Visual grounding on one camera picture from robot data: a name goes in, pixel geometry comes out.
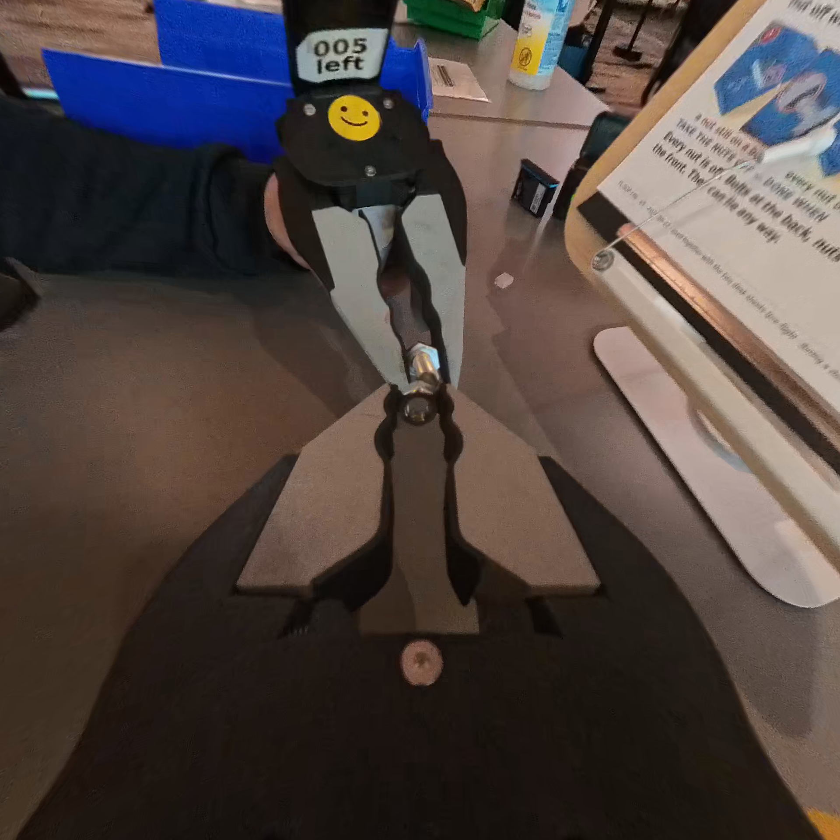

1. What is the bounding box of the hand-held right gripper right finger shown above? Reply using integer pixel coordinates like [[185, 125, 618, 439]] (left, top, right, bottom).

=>
[[441, 384, 601, 605]]

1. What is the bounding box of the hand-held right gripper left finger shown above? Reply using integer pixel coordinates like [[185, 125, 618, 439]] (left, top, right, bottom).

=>
[[236, 384, 398, 611]]

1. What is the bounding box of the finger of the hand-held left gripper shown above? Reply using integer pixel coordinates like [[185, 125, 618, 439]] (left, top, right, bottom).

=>
[[312, 206, 411, 389], [399, 192, 467, 389]]

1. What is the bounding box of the silver hex bolt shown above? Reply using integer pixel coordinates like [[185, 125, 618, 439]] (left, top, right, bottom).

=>
[[402, 341, 442, 395]]

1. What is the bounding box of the silver hex nut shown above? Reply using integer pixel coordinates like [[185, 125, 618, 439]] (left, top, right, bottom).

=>
[[399, 387, 439, 425]]

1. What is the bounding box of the blue plastic bin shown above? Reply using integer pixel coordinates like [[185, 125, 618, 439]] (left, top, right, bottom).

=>
[[41, 0, 434, 165]]

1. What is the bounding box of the person's left forearm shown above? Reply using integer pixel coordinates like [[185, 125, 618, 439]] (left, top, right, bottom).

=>
[[0, 98, 280, 277]]

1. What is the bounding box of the person's left hand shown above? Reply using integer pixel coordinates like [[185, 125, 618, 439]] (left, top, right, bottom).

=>
[[262, 176, 311, 271]]

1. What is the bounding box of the small black battery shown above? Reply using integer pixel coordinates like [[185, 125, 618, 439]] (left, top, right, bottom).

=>
[[512, 159, 560, 217]]

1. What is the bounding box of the white barcode label sheet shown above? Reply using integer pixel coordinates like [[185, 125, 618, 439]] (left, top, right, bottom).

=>
[[427, 58, 490, 103]]

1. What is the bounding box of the instruction sheet on stand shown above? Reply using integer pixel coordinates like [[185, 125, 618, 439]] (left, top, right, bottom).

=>
[[564, 0, 840, 608]]

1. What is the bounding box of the green plastic bin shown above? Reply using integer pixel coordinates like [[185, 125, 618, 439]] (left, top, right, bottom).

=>
[[402, 0, 506, 40]]

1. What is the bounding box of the black case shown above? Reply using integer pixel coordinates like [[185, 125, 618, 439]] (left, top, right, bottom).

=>
[[554, 112, 632, 221]]

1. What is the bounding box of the disinfecting wipes canister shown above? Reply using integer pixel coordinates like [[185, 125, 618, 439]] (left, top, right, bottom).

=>
[[508, 0, 578, 91]]

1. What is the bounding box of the printed instruction sheet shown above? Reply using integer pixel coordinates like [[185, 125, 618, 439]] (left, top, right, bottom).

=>
[[598, 0, 840, 395]]

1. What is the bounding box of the wire page holder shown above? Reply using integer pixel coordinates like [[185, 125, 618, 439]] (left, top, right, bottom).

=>
[[591, 125, 840, 273]]

